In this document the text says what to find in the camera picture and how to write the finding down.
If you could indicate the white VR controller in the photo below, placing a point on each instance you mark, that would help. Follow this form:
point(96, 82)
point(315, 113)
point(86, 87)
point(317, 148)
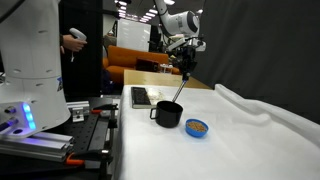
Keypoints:
point(77, 33)

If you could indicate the dark sofa cushion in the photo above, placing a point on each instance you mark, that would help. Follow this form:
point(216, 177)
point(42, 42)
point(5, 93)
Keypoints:
point(146, 65)

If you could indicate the small aluminium bracket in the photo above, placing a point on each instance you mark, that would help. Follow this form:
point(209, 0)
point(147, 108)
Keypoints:
point(78, 111)

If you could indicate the orange sofa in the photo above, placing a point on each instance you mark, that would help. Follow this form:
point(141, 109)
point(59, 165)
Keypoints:
point(123, 56)

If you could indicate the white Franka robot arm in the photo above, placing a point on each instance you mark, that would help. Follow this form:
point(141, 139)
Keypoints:
point(30, 66)

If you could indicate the book with colourful cover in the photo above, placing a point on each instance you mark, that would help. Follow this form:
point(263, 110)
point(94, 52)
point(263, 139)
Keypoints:
point(141, 96)

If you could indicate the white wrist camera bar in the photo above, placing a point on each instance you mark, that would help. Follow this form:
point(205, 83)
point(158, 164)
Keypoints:
point(176, 44)

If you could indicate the person's hand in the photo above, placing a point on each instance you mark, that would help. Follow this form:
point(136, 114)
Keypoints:
point(71, 43)

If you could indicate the person in dark clothes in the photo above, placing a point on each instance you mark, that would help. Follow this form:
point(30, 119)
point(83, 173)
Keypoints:
point(86, 80)

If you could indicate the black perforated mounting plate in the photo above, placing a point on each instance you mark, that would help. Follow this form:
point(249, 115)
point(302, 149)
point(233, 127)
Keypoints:
point(87, 133)

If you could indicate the white table cloth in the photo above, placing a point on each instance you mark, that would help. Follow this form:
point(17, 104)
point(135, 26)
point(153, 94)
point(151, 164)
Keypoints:
point(233, 150)

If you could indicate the aluminium extrusion rail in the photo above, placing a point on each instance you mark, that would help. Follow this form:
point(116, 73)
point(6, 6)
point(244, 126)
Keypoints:
point(40, 146)

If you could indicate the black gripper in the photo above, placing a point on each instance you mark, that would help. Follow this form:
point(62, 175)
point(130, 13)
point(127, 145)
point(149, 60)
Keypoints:
point(187, 56)

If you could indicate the blue bowl of nuts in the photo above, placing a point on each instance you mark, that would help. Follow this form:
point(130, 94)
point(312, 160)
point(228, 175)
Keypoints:
point(196, 132)

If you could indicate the black curtain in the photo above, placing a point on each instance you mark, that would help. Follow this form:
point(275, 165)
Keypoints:
point(266, 50)

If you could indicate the white board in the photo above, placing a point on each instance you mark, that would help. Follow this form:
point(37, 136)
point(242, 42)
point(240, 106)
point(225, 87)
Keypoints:
point(133, 35)

